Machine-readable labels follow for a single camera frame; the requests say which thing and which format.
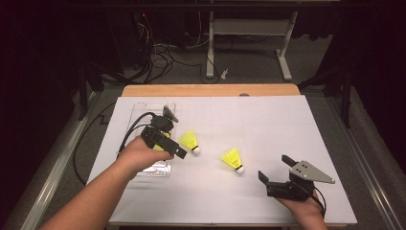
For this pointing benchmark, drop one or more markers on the white board sheet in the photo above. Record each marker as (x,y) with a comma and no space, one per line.
(255,127)

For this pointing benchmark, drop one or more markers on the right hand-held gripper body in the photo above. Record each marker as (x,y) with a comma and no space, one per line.
(306,171)

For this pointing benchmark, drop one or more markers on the small white floor scrap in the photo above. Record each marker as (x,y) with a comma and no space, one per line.
(224,73)

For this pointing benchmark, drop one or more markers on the grey round table grommet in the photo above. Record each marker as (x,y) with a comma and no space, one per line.
(244,95)

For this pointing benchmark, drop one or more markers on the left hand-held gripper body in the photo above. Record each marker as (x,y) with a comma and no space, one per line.
(158,137)

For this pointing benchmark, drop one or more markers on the aluminium rail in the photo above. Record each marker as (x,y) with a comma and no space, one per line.
(54,172)
(367,159)

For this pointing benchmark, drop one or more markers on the person's right hand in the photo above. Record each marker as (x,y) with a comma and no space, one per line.
(304,209)

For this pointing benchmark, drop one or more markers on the black metal stand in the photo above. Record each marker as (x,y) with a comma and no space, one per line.
(346,102)
(83,96)

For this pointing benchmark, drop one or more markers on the white metal desk frame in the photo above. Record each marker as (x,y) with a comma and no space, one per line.
(249,27)

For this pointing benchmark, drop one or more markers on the clear plastic tray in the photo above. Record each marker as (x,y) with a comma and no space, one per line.
(156,169)

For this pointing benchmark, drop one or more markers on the wooden table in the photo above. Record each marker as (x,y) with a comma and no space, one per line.
(207,90)

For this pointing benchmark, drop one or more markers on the person's left hand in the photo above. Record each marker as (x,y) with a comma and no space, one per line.
(140,156)

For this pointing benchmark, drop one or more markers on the dark computer tower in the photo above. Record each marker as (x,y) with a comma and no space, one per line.
(130,38)

